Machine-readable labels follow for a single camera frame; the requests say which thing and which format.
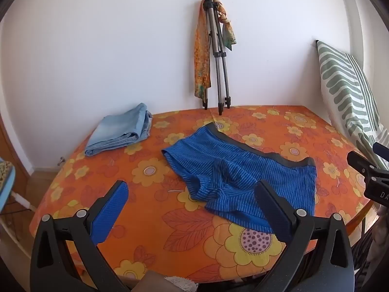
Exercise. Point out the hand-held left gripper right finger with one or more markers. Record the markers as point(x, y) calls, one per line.
point(273, 211)

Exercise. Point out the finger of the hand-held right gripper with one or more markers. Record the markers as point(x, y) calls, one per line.
point(381, 150)
point(360, 161)

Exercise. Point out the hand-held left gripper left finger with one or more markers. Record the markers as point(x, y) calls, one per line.
point(109, 207)

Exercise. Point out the blue striped pants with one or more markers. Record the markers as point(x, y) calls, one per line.
point(231, 170)

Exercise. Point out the orange floral tablecloth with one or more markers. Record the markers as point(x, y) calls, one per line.
point(152, 219)

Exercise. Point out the person's dark striped clothing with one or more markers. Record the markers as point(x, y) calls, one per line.
point(375, 249)

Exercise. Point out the folded light blue jeans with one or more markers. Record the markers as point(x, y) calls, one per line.
point(118, 130)

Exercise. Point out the green white striped pillow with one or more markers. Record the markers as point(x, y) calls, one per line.
point(343, 79)

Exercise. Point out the blue chair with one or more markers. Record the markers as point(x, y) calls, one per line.
point(6, 176)

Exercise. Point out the orange green floral scarf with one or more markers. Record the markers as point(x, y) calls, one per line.
point(202, 67)

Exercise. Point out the grey metal tripod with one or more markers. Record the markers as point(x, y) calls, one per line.
point(217, 57)

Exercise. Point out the wooden table frame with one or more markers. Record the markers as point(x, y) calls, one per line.
point(360, 222)

